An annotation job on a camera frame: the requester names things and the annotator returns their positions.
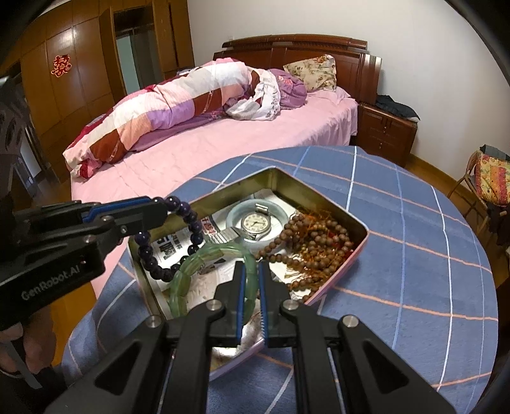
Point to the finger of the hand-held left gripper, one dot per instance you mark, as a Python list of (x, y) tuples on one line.
[(127, 227), (115, 209)]

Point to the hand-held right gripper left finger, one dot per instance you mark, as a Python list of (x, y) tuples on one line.
[(240, 302)]

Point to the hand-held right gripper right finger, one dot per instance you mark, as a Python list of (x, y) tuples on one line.
[(263, 306)]

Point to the metal band wristwatch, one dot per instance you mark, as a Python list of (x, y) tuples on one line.
[(257, 223)]

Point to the white jade bangle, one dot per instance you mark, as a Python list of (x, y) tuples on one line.
[(234, 213)]

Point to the pink metal tin box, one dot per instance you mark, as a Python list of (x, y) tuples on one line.
[(314, 195)]

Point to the person's left hand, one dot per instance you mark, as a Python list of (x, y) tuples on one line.
[(38, 342)]

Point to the printed paper liner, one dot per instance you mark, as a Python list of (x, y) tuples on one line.
[(207, 231)]

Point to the pink patchwork quilt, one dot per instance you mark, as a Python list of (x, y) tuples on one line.
[(159, 107)]

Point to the wooden wardrobe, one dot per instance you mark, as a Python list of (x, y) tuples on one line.
[(79, 103)]

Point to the bed with pink sheet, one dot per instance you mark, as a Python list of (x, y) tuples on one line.
[(239, 135)]

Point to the blue plaid tablecloth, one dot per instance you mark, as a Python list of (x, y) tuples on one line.
[(398, 239)]

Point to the red paper decoration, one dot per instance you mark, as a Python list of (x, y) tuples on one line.
[(61, 65)]

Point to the wooden nightstand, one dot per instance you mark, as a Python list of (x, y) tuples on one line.
[(386, 135)]

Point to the floral pillow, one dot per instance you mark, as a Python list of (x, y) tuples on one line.
[(312, 73)]

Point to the dark folded clothes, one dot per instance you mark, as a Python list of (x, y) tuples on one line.
[(394, 107)]

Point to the dark clothes on chair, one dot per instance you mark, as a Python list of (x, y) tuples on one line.
[(500, 223)]

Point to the wooden headboard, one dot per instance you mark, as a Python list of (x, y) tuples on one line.
[(350, 63)]

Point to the colourful patchwork cushion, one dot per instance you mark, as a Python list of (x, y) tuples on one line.
[(492, 181)]

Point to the metal frame chair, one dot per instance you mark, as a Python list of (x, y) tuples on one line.
[(464, 183)]

